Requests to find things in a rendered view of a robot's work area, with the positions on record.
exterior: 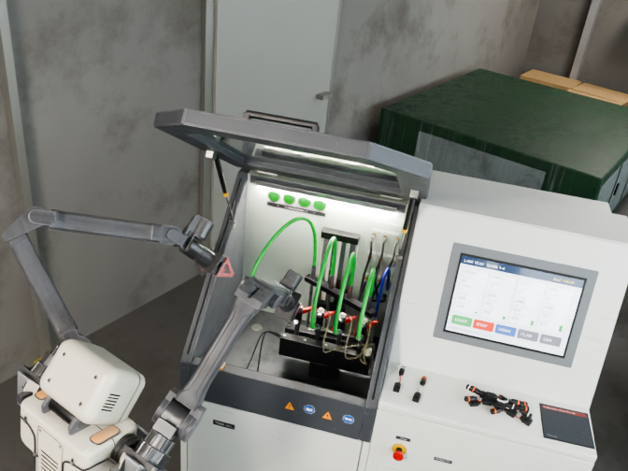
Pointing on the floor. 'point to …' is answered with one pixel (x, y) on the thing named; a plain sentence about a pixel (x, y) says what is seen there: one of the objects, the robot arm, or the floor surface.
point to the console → (481, 372)
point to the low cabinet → (515, 135)
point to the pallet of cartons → (576, 87)
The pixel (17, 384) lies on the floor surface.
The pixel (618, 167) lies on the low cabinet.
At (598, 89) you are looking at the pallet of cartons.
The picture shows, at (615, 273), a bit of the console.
